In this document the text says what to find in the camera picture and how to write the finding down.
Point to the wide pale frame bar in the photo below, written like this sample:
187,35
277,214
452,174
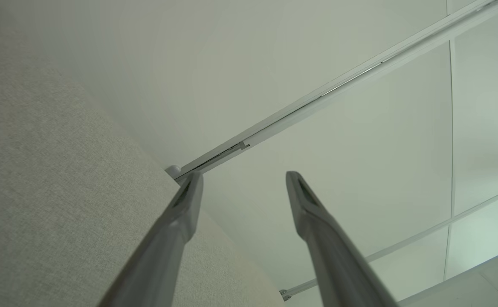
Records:
317,102

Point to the grey fabric sofa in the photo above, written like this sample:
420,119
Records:
61,192

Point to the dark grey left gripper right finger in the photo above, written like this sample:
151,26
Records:
338,273

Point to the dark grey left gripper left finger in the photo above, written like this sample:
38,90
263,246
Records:
159,264

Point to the thin pale frame bar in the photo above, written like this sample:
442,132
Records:
424,230

